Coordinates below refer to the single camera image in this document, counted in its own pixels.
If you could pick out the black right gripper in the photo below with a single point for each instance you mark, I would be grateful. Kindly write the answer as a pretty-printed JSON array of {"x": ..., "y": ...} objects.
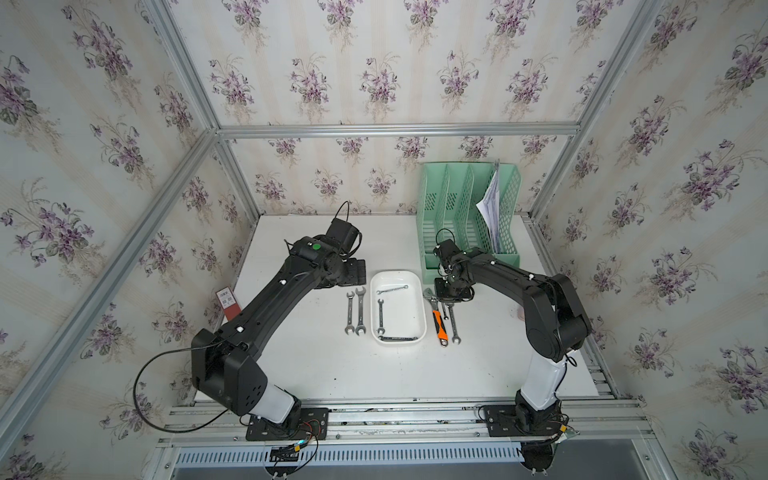
[{"x": 442, "y": 296}]

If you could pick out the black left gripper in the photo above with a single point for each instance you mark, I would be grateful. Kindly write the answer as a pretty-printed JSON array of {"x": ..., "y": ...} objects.
[{"x": 352, "y": 269}]

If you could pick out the orange handled adjustable wrench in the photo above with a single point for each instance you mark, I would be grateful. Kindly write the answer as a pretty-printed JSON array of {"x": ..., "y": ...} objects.
[{"x": 431, "y": 298}]

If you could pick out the silver end wrench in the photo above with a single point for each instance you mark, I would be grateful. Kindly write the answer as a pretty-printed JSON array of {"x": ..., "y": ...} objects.
[{"x": 456, "y": 338}]

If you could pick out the small silver wrench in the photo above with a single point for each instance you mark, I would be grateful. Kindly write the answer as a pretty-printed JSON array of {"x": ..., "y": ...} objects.
[{"x": 349, "y": 327}]

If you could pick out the large silver combination wrench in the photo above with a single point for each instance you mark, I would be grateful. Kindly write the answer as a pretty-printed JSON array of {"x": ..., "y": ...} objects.
[{"x": 360, "y": 328}]

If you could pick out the white plastic storage tray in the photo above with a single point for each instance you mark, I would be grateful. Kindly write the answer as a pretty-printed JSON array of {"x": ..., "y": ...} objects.
[{"x": 404, "y": 311}]

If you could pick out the thin silver wrench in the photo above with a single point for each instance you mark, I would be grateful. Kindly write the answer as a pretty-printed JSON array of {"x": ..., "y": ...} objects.
[{"x": 381, "y": 330}]

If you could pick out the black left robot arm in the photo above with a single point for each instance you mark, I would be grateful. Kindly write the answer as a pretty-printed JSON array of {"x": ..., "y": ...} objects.
[{"x": 224, "y": 363}]

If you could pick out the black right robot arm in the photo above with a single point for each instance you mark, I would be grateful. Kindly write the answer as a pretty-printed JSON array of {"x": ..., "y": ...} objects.
[{"x": 556, "y": 323}]

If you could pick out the red white card box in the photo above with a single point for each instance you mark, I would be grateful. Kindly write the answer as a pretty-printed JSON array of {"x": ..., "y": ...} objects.
[{"x": 229, "y": 303}]

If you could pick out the green desk file organizer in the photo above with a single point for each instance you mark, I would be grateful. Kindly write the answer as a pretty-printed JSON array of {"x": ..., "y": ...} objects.
[{"x": 447, "y": 208}]

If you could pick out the white papers in organizer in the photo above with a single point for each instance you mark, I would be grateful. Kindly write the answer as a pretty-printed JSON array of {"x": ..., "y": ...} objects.
[{"x": 489, "y": 206}]

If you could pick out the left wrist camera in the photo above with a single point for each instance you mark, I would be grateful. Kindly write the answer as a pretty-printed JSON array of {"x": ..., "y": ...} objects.
[{"x": 345, "y": 236}]

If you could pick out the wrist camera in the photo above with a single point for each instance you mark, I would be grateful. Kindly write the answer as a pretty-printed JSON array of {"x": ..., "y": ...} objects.
[
  {"x": 345, "y": 236},
  {"x": 447, "y": 252}
]

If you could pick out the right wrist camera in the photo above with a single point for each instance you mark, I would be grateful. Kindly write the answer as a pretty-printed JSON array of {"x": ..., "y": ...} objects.
[{"x": 447, "y": 252}]

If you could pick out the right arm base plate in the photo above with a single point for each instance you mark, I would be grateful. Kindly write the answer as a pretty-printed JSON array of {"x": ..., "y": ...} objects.
[{"x": 524, "y": 421}]

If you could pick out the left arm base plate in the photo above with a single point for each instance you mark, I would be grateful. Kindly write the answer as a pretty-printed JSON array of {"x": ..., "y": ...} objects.
[{"x": 303, "y": 424}]

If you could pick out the aluminium rail frame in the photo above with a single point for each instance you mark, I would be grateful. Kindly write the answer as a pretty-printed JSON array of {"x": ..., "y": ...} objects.
[{"x": 331, "y": 434}]

